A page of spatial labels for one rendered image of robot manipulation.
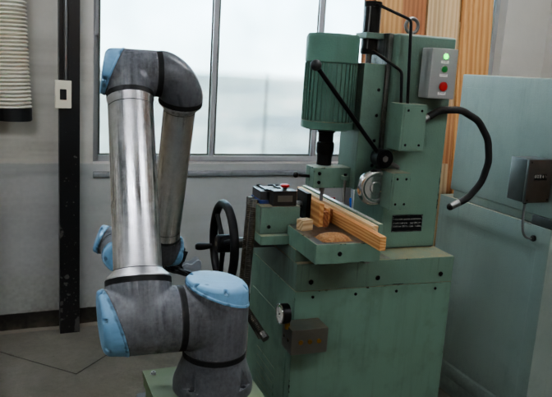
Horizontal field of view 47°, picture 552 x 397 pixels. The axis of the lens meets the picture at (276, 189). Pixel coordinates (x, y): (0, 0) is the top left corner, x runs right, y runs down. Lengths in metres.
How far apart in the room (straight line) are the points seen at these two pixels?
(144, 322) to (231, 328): 0.20
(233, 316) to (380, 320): 0.81
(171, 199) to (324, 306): 0.61
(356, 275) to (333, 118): 0.51
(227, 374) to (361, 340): 0.75
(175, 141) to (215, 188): 1.77
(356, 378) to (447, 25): 2.37
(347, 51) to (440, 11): 1.89
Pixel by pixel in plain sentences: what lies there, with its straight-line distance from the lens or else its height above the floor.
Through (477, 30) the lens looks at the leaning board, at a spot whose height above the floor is 1.68.
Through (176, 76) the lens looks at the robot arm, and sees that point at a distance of 1.60.
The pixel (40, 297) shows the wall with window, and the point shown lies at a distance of 3.45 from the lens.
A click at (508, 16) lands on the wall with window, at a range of 4.36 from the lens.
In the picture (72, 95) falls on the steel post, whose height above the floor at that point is 1.20.
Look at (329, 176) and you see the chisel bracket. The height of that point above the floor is 1.04.
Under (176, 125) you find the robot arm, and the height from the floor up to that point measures 1.22.
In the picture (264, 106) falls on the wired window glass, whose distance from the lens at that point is 3.56.
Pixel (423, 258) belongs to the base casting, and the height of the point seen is 0.80.
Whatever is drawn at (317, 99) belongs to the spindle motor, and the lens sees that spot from 2.05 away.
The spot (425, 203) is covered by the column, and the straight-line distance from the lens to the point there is 2.24.
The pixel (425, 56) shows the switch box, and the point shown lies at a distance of 2.13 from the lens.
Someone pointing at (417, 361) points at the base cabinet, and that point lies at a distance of 2.29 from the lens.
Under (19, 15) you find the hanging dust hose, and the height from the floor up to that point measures 1.54.
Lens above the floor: 1.38
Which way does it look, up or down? 11 degrees down
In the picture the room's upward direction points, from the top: 4 degrees clockwise
